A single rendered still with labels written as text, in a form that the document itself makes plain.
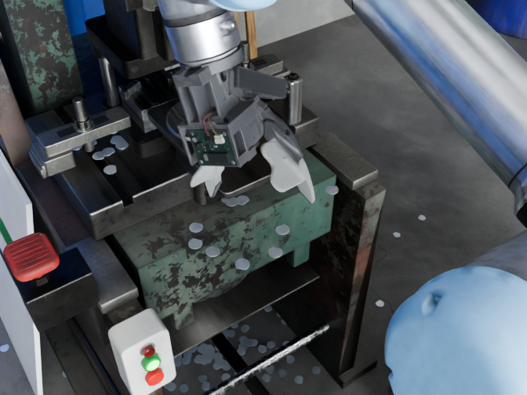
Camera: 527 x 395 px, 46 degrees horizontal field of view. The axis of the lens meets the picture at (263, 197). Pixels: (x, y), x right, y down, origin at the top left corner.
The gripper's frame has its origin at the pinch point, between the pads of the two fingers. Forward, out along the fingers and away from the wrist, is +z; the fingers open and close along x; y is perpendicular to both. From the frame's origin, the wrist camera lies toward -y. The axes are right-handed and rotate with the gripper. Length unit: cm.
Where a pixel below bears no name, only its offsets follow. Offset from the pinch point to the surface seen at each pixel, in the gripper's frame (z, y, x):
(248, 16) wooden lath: 12, -133, -84
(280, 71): -0.6, -42.6, -19.7
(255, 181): 2.7, -7.9, -6.6
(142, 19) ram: -21.3, -11.9, -20.8
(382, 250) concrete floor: 72, -82, -25
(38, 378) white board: 53, 1, -76
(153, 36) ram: -18.3, -13.3, -21.2
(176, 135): -2.9, -11.4, -21.6
